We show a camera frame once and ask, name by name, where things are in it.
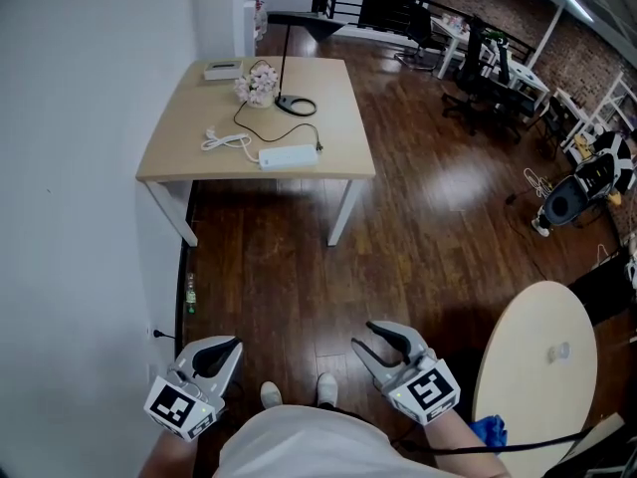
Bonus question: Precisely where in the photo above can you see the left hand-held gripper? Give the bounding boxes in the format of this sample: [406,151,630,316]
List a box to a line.
[143,335,244,443]

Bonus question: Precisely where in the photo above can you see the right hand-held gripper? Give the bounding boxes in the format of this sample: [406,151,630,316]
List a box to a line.
[350,320,462,427]

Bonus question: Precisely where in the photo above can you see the white power strip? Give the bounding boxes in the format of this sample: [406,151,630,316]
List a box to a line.
[257,143,320,172]

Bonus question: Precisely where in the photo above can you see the black lamp cable with plug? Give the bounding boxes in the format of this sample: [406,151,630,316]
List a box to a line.
[232,59,325,154]

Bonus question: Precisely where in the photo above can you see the black desk lamp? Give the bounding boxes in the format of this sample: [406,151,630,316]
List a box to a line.
[266,11,345,118]

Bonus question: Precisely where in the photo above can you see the person's right forearm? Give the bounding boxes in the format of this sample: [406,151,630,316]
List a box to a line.
[425,409,504,478]

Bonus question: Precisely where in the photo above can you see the person's left forearm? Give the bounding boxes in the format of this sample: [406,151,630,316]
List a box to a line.
[140,428,203,478]

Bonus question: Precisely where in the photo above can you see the person's left white shoe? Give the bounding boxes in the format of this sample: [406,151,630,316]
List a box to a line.
[260,380,284,410]

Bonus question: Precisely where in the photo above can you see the person's white shoe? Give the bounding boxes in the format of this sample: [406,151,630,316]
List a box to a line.
[315,371,339,408]
[260,380,284,410]

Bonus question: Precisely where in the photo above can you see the person's right white shoe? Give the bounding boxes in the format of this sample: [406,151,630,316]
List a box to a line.
[315,371,339,408]

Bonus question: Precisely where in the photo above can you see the person's light shirt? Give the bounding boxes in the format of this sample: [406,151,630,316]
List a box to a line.
[212,404,512,478]

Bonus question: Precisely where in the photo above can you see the blue cloth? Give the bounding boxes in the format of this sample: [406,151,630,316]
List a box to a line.
[469,414,510,451]

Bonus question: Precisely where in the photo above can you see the round light wooden table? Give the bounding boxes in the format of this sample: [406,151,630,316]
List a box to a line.
[471,280,599,478]

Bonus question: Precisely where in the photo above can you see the small clear object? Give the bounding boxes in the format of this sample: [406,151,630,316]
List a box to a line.
[546,341,573,365]

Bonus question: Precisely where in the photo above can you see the square wooden table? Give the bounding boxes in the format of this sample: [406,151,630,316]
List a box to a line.
[135,57,378,249]

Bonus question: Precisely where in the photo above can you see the black and white robot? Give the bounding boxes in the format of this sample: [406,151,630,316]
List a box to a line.
[530,125,637,239]

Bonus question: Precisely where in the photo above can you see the black office chair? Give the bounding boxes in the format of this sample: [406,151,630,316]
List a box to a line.
[394,3,450,73]
[440,16,537,142]

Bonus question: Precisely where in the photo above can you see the pink flowers in pot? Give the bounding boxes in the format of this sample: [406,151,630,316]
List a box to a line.
[233,63,281,111]

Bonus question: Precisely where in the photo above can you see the white tissue box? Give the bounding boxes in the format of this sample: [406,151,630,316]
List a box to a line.
[202,59,244,83]

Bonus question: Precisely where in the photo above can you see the white office desk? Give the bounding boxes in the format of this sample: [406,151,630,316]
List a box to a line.
[429,14,552,115]

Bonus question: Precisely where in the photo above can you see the black metal railing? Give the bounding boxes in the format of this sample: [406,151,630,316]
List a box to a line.
[312,0,537,65]

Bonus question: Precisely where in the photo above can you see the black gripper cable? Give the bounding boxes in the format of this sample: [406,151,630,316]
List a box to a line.
[391,424,599,456]

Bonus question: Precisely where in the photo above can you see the white power strip cable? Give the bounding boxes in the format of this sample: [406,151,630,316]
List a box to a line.
[200,125,264,164]

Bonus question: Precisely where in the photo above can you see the white frame desk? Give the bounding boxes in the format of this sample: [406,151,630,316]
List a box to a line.
[555,71,637,154]

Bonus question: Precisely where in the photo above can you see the white wall shelf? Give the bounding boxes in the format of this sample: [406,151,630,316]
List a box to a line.
[241,0,269,58]

